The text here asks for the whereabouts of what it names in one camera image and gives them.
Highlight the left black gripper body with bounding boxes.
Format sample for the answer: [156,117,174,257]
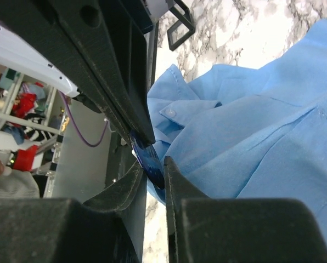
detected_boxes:
[119,0,164,36]

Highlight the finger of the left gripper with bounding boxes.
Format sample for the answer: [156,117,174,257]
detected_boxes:
[0,0,136,146]
[56,1,154,145]

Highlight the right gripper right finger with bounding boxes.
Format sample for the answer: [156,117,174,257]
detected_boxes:
[164,157,327,262]

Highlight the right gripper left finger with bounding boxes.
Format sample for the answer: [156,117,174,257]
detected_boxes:
[0,163,146,262]

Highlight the blue round brooch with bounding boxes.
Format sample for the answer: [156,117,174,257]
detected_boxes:
[129,131,165,190]

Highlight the light blue shirt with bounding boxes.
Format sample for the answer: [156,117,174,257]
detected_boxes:
[148,19,327,244]

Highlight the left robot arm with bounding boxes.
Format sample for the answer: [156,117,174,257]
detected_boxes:
[0,1,155,145]

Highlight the background shelf with clutter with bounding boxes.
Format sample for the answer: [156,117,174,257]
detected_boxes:
[0,64,64,196]

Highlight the black double frame stand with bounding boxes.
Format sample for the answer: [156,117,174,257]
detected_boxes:
[167,0,195,51]

